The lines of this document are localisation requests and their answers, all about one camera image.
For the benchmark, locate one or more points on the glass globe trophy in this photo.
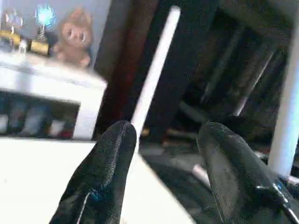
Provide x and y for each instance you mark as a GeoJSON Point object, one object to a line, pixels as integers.
{"type": "Point", "coordinates": [12, 25]}

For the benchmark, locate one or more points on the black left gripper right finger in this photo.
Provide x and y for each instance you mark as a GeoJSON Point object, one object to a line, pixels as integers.
{"type": "Point", "coordinates": [240, 177]}

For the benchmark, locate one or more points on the black work mat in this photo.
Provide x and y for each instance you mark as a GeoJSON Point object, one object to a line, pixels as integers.
{"type": "Point", "coordinates": [177, 186]}

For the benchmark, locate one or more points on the white plastic table top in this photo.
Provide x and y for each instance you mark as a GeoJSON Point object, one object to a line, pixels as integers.
{"type": "Point", "coordinates": [35, 182]}

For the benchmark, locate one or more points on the brown plush toy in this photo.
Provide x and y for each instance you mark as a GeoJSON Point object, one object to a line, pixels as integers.
{"type": "Point", "coordinates": [74, 37]}

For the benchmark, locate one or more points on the white glass-door cabinet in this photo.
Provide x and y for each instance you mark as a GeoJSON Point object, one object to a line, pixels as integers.
{"type": "Point", "coordinates": [46, 79]}

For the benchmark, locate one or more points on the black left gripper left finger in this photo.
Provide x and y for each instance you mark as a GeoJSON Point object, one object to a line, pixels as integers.
{"type": "Point", "coordinates": [100, 177]}

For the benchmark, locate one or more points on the blue crystal trophy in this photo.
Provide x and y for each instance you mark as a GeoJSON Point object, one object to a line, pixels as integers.
{"type": "Point", "coordinates": [43, 30]}

